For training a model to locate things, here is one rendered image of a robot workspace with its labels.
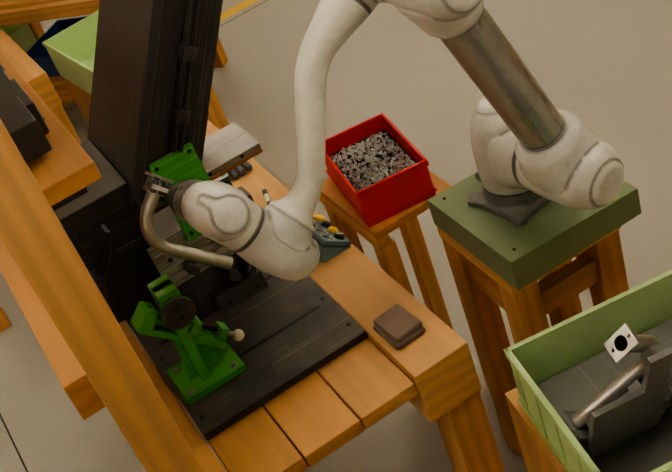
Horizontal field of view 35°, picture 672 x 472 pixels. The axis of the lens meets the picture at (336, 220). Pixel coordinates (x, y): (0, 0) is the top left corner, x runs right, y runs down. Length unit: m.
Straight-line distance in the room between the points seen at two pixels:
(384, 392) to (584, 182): 0.60
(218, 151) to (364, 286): 0.54
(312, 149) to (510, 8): 3.44
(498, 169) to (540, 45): 2.64
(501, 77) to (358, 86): 3.07
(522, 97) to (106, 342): 0.92
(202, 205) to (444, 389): 0.70
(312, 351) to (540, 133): 0.69
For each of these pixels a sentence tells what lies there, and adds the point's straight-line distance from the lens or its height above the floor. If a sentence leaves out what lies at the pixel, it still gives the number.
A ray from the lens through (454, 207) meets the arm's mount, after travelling 2.59.
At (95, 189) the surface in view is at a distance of 2.58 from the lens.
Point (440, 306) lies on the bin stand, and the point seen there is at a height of 0.18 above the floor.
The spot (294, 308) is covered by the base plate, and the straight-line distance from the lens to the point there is 2.51.
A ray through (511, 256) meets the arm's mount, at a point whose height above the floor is 0.94.
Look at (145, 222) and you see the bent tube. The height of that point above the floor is 1.26.
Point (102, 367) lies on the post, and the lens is 1.89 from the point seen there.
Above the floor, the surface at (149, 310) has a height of 1.14.
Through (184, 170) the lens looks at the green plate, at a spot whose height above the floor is 1.22.
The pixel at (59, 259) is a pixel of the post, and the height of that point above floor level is 1.57.
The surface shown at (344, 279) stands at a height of 0.90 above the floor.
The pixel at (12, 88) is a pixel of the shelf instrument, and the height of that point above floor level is 1.62.
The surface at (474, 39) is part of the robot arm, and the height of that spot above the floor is 1.52.
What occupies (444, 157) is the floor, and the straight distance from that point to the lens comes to 4.43.
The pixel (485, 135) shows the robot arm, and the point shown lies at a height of 1.15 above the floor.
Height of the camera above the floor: 2.47
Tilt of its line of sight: 35 degrees down
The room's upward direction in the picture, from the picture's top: 21 degrees counter-clockwise
